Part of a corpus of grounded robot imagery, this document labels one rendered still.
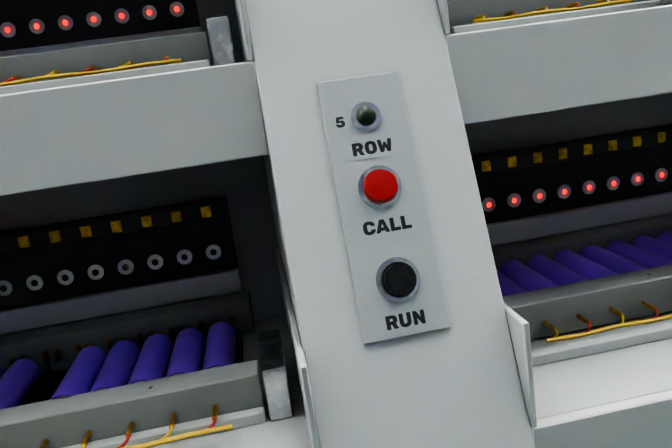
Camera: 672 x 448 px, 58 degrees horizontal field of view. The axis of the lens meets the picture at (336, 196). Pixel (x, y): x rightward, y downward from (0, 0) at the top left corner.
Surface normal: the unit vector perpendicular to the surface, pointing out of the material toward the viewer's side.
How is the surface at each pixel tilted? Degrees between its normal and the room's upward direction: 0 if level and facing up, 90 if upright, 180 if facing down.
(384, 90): 90
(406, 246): 90
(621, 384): 19
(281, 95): 90
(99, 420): 110
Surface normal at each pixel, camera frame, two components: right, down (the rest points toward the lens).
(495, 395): 0.10, -0.17
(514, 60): 0.15, 0.17
